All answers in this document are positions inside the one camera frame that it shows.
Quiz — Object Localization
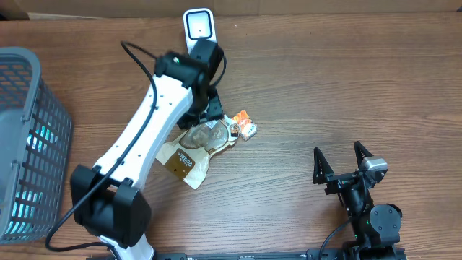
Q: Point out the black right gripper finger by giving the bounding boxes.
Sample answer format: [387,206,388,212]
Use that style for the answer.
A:
[354,141,373,166]
[313,147,334,184]

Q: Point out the small orange snack packet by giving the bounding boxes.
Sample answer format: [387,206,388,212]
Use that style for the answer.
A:
[232,110,258,141]

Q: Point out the beige brown cookie pouch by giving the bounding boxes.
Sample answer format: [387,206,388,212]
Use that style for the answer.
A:
[156,116,240,190]

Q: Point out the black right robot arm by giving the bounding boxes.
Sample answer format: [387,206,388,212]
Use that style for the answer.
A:
[309,141,406,260]

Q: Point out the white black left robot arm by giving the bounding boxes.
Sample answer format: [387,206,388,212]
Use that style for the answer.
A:
[69,38,226,259]

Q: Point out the white barcode scanner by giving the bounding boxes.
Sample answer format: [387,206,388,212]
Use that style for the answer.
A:
[183,7,217,54]

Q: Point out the grey plastic mesh basket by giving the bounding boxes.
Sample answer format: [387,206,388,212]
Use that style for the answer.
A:
[1,47,73,245]

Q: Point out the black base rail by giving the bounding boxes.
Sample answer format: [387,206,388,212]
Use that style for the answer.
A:
[86,249,407,260]

